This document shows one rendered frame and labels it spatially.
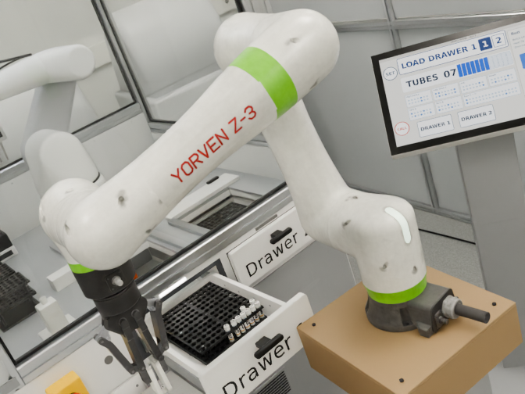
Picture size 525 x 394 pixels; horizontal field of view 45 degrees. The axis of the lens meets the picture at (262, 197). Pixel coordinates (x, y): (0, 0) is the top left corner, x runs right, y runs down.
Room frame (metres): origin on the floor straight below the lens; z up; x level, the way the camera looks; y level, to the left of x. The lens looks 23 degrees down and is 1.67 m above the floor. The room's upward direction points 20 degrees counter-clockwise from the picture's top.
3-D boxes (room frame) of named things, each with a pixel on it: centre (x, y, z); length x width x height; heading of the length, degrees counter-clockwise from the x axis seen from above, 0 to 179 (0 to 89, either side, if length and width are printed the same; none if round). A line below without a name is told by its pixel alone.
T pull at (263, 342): (1.06, 0.10, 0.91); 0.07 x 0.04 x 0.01; 122
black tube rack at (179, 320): (1.25, 0.21, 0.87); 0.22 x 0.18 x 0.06; 32
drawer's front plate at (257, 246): (1.52, 0.01, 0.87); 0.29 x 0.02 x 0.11; 122
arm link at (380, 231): (1.08, -0.19, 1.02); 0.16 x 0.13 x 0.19; 27
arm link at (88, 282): (0.95, 0.29, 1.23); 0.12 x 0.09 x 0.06; 30
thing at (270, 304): (1.26, 0.22, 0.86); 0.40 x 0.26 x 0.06; 32
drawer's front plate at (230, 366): (1.08, 0.11, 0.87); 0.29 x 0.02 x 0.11; 122
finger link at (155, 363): (0.95, 0.28, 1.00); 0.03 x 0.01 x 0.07; 30
